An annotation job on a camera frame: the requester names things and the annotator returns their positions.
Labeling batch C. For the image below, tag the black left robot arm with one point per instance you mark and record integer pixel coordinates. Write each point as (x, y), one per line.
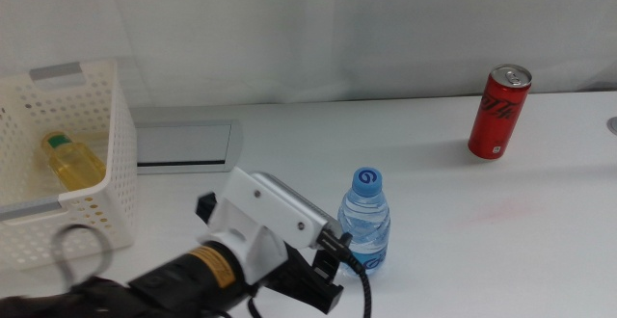
(169, 284)

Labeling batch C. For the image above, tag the yellow tea bottle white cap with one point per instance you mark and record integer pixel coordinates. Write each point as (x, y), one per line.
(74, 164)

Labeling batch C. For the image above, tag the white and silver wrist camera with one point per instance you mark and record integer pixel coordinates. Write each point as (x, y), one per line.
(260, 212)

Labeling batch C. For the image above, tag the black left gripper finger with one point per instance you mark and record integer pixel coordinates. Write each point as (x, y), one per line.
(206, 207)
(328, 294)

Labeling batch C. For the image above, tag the white backdrop curtain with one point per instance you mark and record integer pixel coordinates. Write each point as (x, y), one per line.
(337, 29)

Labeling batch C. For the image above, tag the clear water bottle blue cap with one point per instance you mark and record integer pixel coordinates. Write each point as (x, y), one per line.
(366, 217)

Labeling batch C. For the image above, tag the white perforated plastic basket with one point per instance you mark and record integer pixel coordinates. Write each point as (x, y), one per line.
(115, 197)

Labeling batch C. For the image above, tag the red soda can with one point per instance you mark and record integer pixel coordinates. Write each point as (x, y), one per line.
(499, 115)

